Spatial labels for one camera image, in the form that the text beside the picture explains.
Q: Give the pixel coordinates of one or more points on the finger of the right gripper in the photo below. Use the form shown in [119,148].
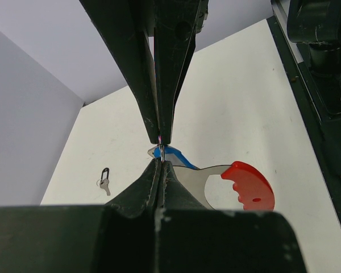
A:
[176,25]
[122,26]

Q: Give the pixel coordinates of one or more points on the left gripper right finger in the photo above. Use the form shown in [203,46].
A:
[191,236]

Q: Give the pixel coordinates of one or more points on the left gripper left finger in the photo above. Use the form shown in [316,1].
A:
[114,237]

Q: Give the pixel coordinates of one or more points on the red keyring with keys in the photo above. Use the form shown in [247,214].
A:
[228,184]

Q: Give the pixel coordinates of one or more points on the key with blue tag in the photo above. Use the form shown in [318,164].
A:
[171,154]

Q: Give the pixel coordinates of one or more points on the key with black tag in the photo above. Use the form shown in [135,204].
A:
[104,181]

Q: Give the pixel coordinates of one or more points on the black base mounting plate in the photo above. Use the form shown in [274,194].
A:
[315,99]

